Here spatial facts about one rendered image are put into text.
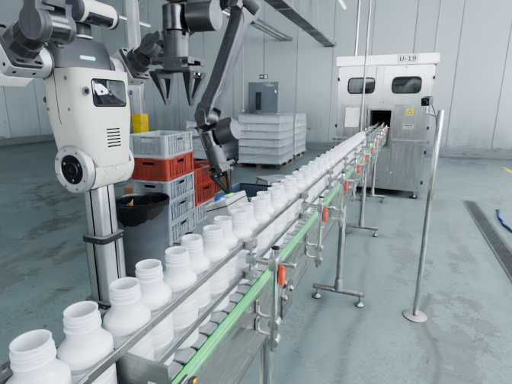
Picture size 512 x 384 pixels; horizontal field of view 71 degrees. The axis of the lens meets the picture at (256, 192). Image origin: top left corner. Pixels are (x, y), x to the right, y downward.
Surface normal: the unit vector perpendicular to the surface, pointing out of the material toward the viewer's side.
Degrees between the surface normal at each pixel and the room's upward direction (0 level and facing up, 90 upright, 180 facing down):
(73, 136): 101
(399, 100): 90
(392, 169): 90
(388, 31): 90
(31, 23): 91
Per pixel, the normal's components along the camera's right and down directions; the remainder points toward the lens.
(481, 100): -0.37, 0.22
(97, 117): 0.93, 0.10
